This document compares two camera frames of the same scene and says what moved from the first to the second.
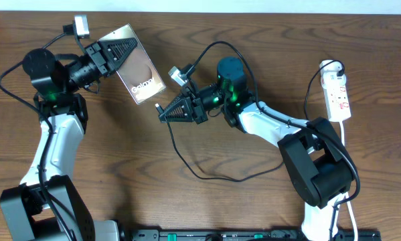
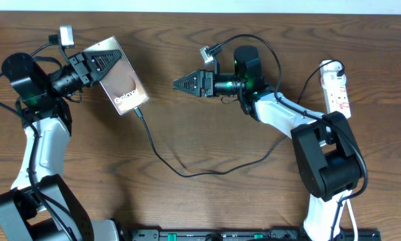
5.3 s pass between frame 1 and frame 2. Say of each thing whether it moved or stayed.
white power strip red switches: stayed
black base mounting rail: stayed
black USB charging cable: moved
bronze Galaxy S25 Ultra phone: moved
